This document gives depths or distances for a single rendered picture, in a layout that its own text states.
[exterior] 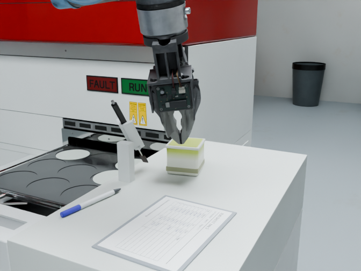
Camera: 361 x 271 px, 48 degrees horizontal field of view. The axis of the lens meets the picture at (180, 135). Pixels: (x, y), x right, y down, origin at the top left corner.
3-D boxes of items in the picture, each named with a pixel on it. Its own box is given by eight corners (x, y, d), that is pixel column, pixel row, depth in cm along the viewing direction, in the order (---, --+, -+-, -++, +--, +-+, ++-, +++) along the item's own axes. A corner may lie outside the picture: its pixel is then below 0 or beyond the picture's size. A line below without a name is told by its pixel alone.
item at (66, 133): (66, 153, 139) (64, 127, 137) (181, 174, 121) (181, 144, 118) (63, 155, 138) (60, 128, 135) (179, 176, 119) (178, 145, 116)
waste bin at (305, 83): (323, 102, 643) (327, 62, 626) (319, 108, 601) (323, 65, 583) (292, 100, 663) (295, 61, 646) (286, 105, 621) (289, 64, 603)
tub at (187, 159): (174, 163, 96) (173, 135, 94) (205, 165, 94) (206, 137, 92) (165, 175, 89) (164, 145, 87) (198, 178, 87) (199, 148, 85)
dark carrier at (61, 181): (70, 147, 131) (70, 144, 131) (164, 163, 117) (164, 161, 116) (-22, 184, 102) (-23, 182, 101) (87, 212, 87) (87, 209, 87)
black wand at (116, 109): (113, 103, 77) (116, 98, 78) (107, 102, 77) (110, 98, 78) (147, 164, 91) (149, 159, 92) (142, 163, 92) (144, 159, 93)
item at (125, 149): (131, 171, 91) (129, 113, 87) (146, 174, 89) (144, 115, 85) (115, 180, 85) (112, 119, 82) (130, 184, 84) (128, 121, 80)
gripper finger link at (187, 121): (180, 157, 71) (174, 109, 67) (181, 140, 76) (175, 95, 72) (198, 155, 71) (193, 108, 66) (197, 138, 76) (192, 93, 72)
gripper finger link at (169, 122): (163, 158, 71) (155, 112, 67) (165, 141, 77) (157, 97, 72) (180, 157, 71) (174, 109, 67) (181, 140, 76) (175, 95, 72)
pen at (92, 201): (118, 185, 80) (59, 211, 70) (122, 187, 80) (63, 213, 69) (118, 190, 81) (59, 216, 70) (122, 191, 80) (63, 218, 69)
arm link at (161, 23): (139, 2, 65) (189, -5, 65) (143, 30, 67) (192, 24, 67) (134, 13, 59) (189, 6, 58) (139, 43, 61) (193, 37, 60)
